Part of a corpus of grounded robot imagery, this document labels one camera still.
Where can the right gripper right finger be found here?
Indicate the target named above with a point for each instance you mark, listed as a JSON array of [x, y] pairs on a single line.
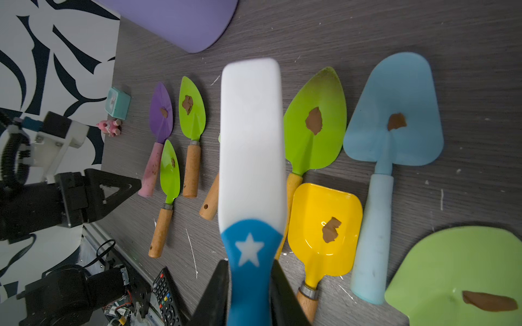
[[285, 308]]

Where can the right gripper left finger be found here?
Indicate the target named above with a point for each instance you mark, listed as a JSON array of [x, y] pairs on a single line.
[[213, 306]]

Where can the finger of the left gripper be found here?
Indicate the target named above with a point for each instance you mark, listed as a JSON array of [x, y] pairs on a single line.
[[105, 192]]

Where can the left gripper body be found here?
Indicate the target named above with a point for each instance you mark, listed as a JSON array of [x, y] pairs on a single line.
[[38, 206]]

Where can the purple trowel pink handle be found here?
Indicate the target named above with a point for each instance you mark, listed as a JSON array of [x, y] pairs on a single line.
[[161, 124]]

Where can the white blue cleaning brush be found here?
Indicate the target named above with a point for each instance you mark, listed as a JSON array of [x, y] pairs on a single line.
[[252, 209]]

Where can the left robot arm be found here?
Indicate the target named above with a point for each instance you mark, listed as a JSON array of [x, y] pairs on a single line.
[[42, 282]]

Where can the yellow scoop trowel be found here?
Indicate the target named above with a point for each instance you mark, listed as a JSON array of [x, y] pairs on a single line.
[[323, 234]]

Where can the light green square trowel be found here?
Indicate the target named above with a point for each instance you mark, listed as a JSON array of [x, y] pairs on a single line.
[[209, 208]]

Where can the green pointed trowel back row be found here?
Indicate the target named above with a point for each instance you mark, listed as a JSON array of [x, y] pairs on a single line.
[[192, 119]]

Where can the light green small trowel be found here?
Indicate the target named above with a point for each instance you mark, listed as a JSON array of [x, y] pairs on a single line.
[[460, 276]]

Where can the purple plastic bucket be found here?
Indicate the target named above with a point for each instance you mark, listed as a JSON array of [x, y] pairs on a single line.
[[192, 25]]

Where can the light blue pointed trowel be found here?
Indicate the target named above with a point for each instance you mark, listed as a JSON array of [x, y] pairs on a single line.
[[396, 122]]

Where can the black remote control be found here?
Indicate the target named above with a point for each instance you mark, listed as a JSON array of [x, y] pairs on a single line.
[[165, 291]]

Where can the pink toy figure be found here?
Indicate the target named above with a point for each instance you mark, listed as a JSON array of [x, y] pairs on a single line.
[[110, 127]]

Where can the small teal alarm clock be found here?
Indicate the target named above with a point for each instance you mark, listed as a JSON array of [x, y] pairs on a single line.
[[117, 103]]

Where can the green trowel yellow handle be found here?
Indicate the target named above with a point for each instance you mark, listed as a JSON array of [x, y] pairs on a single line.
[[314, 127]]

